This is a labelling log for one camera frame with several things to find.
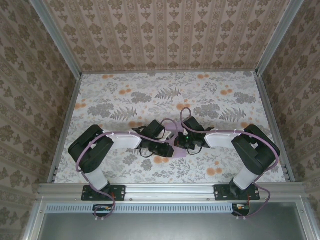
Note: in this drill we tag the aluminium mounting rail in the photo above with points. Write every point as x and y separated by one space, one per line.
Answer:
170 191

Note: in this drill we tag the aluminium frame side rail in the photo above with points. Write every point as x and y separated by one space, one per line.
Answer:
66 125
266 101

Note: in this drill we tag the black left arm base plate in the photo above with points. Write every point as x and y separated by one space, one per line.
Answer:
120 192

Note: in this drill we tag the purple paper sheet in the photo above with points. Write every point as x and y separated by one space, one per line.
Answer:
180 153

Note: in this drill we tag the short aluminium frame post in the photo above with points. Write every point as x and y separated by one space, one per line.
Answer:
306 225
33 220

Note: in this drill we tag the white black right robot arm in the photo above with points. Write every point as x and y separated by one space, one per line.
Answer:
243 180

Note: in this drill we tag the floral patterned table cover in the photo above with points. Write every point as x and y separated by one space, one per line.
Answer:
150 170

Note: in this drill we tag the grey metal panel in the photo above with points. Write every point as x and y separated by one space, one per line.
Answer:
160 227

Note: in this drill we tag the thin aluminium frame rail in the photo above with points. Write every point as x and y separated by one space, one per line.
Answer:
125 72

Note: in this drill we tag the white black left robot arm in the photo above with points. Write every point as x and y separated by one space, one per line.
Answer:
96 178

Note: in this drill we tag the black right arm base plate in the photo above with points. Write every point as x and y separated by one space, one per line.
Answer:
221 192

